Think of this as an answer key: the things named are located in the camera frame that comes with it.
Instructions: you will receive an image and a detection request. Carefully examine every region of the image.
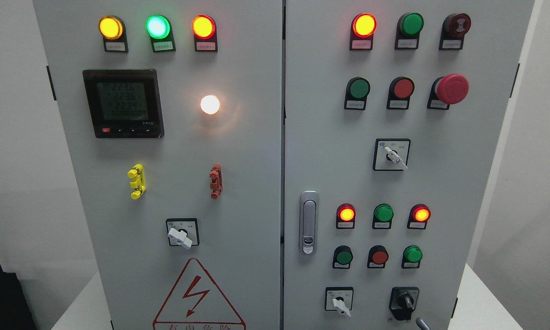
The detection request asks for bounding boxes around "black rotary knob switch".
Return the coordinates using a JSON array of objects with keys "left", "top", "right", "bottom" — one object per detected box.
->
[{"left": 389, "top": 287, "right": 419, "bottom": 321}]

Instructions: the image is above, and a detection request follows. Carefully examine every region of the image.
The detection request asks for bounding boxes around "grey electrical control cabinet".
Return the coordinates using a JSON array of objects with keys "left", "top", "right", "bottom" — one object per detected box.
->
[{"left": 33, "top": 0, "right": 535, "bottom": 330}]

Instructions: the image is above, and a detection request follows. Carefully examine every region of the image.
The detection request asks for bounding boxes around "red terminal connector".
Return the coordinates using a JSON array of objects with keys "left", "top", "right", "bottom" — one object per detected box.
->
[{"left": 209, "top": 164, "right": 223, "bottom": 200}]

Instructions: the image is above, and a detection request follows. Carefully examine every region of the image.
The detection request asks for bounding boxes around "red indicator light lower left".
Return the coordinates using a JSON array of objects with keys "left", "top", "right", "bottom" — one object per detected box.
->
[{"left": 335, "top": 203, "right": 356, "bottom": 230}]

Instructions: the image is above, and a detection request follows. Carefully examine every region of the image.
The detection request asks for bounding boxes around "white glowing indicator light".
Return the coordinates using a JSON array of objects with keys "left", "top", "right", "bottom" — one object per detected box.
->
[{"left": 200, "top": 95, "right": 221, "bottom": 115}]

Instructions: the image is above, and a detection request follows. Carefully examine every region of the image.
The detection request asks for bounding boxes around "green push button lower left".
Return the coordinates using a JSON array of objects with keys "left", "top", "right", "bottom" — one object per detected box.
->
[{"left": 332, "top": 246, "right": 354, "bottom": 269}]

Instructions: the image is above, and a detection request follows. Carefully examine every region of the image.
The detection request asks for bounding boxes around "green push button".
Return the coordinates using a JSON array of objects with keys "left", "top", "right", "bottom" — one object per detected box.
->
[
  {"left": 332, "top": 246, "right": 354, "bottom": 269},
  {"left": 344, "top": 77, "right": 371, "bottom": 110},
  {"left": 401, "top": 246, "right": 423, "bottom": 269}
]

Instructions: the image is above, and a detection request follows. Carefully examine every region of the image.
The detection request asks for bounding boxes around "green push button upper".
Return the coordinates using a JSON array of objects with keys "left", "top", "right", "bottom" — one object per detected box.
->
[{"left": 344, "top": 77, "right": 371, "bottom": 110}]

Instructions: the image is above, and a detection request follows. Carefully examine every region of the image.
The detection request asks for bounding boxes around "green indicator light lower middle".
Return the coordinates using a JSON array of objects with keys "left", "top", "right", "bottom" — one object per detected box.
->
[{"left": 372, "top": 204, "right": 394, "bottom": 230}]

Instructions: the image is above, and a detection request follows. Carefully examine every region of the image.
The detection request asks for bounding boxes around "red push button lower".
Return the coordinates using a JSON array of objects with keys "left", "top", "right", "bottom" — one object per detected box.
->
[{"left": 367, "top": 245, "right": 389, "bottom": 268}]

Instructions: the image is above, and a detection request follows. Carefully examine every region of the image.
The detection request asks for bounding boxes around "red push button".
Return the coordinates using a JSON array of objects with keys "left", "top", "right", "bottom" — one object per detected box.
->
[
  {"left": 367, "top": 245, "right": 389, "bottom": 268},
  {"left": 386, "top": 77, "right": 415, "bottom": 110}
]

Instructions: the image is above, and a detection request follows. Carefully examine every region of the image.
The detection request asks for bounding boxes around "yellow terminal connector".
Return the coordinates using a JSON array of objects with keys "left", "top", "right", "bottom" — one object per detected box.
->
[{"left": 127, "top": 163, "right": 146, "bottom": 200}]

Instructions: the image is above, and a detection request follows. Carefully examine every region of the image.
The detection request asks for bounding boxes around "red push button upper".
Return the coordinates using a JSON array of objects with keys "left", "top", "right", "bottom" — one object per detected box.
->
[{"left": 386, "top": 77, "right": 415, "bottom": 110}]

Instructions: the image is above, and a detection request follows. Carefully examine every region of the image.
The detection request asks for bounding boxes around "red indicator light lower right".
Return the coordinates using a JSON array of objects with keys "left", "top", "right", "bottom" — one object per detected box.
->
[{"left": 407, "top": 204, "right": 431, "bottom": 230}]

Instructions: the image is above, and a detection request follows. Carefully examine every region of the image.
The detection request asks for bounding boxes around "red indicator light left door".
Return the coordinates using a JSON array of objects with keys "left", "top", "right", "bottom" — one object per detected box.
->
[{"left": 192, "top": 15, "right": 218, "bottom": 52}]

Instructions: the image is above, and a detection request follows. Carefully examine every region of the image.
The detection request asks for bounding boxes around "red high voltage warning sticker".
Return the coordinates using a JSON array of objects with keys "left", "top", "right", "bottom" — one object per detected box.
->
[{"left": 152, "top": 258, "right": 247, "bottom": 330}]

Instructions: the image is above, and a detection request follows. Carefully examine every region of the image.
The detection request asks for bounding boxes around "black digital power meter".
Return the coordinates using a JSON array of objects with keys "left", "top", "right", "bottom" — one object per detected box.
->
[{"left": 82, "top": 69, "right": 164, "bottom": 139}]

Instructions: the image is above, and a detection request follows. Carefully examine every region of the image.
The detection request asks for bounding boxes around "green push button lower right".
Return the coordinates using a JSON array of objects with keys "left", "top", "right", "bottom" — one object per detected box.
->
[{"left": 401, "top": 246, "right": 423, "bottom": 269}]

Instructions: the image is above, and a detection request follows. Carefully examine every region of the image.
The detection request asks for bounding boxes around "red indicator light top right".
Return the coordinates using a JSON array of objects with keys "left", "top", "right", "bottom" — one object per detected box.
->
[{"left": 350, "top": 13, "right": 377, "bottom": 51}]

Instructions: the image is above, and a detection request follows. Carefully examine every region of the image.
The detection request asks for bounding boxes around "lit green indicator light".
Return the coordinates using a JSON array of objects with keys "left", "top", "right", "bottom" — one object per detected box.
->
[{"left": 145, "top": 15, "right": 176, "bottom": 53}]

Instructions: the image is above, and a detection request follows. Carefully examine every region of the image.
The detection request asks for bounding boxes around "red emergency stop button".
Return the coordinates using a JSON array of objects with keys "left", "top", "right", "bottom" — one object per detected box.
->
[{"left": 427, "top": 73, "right": 469, "bottom": 110}]

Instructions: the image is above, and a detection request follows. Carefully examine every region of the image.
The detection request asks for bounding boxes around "green indicator light top right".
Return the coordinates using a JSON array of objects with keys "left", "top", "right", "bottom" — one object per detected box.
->
[{"left": 394, "top": 12, "right": 424, "bottom": 50}]

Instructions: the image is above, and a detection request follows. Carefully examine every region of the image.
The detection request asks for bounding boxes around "yellow indicator light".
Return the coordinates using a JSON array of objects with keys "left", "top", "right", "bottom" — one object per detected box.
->
[{"left": 99, "top": 15, "right": 128, "bottom": 53}]

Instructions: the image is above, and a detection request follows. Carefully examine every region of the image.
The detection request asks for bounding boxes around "black red buzzer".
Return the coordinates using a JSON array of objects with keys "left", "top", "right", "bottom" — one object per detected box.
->
[{"left": 439, "top": 13, "right": 472, "bottom": 50}]

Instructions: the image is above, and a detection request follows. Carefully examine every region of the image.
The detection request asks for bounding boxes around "black device with antenna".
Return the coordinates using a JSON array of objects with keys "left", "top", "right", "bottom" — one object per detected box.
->
[{"left": 0, "top": 264, "right": 36, "bottom": 330}]

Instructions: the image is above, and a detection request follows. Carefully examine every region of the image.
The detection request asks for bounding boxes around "silver door latch handle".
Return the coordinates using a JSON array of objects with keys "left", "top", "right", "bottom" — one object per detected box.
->
[{"left": 299, "top": 190, "right": 319, "bottom": 255}]

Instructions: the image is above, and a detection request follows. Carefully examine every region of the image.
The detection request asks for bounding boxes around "white-handled selector switch left door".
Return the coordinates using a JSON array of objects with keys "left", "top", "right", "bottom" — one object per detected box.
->
[{"left": 166, "top": 219, "right": 200, "bottom": 249}]

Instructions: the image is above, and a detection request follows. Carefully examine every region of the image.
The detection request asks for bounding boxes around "white-handled selector switch upper right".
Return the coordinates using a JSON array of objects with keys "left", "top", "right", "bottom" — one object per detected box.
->
[{"left": 373, "top": 138, "right": 411, "bottom": 171}]

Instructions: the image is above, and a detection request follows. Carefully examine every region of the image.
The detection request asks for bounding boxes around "white-handled selector switch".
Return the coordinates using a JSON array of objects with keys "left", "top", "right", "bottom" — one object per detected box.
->
[
  {"left": 373, "top": 138, "right": 411, "bottom": 171},
  {"left": 325, "top": 286, "right": 354, "bottom": 318}
]

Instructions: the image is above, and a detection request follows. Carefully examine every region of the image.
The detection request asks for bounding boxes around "white-handled selector switch lower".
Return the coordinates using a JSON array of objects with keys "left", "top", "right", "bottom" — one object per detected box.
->
[{"left": 325, "top": 286, "right": 354, "bottom": 318}]

